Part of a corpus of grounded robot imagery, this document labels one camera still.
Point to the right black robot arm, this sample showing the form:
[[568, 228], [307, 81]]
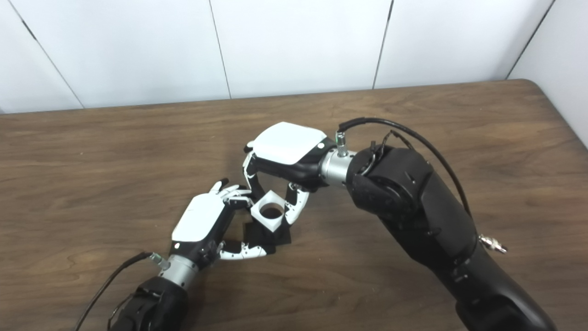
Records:
[[422, 216]]

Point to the white square piece with hole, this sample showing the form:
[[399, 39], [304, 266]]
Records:
[[261, 220]]

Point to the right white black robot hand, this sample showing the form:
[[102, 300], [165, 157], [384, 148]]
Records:
[[289, 145]]

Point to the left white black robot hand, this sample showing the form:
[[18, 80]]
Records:
[[200, 220]]

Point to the black peg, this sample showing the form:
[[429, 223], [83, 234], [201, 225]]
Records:
[[281, 237]]

